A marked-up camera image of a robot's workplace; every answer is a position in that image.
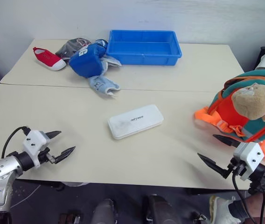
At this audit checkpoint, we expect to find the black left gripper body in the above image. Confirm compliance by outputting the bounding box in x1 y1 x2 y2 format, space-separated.
38 147 57 164

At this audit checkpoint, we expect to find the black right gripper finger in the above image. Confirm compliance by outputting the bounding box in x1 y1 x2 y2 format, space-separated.
197 153 231 180
212 134 241 148

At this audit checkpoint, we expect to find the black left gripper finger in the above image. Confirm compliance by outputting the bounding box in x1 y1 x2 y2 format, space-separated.
55 146 77 164
45 131 62 141

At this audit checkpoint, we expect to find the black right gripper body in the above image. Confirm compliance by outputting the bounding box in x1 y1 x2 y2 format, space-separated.
227 157 248 176

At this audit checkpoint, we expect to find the green and orange backpack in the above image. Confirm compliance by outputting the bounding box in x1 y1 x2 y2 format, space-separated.
194 69 265 162

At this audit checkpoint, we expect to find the white rectangular case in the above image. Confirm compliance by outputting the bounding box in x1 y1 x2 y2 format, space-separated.
107 104 165 140

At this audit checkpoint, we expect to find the white sneaker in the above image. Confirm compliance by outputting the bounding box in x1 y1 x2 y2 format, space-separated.
209 195 243 224

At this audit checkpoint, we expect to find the brown plush bear toy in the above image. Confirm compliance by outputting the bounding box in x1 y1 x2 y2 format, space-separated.
230 82 265 122

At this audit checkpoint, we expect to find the light blue sock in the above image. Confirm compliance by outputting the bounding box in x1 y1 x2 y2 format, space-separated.
87 75 121 99

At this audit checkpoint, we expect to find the red canvas shoe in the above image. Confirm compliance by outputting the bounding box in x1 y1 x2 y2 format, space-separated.
32 46 67 71

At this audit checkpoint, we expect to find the dark grey cap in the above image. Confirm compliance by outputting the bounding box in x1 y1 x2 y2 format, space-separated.
55 37 92 59

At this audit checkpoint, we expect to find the light blue white cloth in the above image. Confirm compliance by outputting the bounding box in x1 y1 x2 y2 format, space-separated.
99 55 123 73

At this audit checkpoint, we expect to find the blue plastic tray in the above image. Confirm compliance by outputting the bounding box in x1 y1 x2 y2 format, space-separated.
105 29 183 67

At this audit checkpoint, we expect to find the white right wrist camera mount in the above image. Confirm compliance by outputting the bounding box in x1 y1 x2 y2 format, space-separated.
233 142 265 181

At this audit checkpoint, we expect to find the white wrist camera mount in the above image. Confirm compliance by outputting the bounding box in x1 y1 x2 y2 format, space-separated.
22 130 48 168
233 142 265 181

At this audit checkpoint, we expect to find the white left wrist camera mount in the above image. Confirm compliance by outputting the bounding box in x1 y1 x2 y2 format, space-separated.
22 130 48 168

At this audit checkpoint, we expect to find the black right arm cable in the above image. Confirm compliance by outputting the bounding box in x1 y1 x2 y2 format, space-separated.
231 172 258 224

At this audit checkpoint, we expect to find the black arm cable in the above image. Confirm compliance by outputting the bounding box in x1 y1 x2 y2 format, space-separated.
231 172 258 224
1 126 30 158

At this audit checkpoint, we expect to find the black table frame bar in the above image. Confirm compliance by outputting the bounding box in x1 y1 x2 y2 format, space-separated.
15 179 66 190

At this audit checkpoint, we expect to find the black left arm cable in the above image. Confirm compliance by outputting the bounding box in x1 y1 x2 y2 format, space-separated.
1 126 30 158

